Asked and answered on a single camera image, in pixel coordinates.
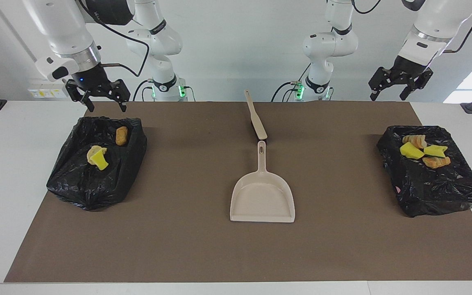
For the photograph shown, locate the pale bread piece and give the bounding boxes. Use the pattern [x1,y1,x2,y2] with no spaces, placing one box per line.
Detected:
[87,145,107,165]

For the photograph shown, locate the black bagged bin pink patch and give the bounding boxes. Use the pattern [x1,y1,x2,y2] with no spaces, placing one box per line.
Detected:
[376,125,472,218]

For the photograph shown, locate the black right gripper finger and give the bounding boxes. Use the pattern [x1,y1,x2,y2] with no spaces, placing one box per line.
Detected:
[65,79,95,112]
[109,79,131,113]

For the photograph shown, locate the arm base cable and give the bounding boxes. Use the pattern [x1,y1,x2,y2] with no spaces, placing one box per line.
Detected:
[133,79,155,102]
[271,81,302,102]

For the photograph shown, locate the striped toy croissant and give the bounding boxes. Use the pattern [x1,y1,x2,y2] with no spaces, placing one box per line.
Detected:
[422,156,452,169]
[402,135,428,149]

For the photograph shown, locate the open black bag trash bin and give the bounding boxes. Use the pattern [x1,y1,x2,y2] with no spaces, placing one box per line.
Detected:
[46,116,148,211]

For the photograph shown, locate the yellow sponge piece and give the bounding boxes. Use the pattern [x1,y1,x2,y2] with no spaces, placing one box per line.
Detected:
[423,144,449,159]
[399,142,425,160]

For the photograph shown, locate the brown table mat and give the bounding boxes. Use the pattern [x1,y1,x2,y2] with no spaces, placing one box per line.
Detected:
[4,101,472,283]

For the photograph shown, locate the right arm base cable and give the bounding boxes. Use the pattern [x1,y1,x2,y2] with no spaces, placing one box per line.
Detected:
[133,79,155,102]

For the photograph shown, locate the yellow sponge wedge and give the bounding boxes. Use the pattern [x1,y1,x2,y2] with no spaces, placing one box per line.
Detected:
[89,149,109,170]

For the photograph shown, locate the beige hand brush black bristles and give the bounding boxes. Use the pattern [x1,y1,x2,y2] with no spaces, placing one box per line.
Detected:
[244,90,268,141]

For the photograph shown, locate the left arm base cable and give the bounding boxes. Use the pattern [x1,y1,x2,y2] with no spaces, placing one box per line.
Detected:
[271,81,302,102]

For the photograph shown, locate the beige plastic dustpan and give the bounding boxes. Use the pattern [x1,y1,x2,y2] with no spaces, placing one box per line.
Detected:
[230,141,296,223]

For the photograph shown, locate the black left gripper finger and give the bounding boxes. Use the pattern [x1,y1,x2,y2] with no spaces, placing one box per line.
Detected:
[399,69,434,101]
[368,67,393,102]

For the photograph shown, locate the white wall socket box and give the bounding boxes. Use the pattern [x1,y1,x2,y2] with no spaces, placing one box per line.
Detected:
[28,78,71,99]

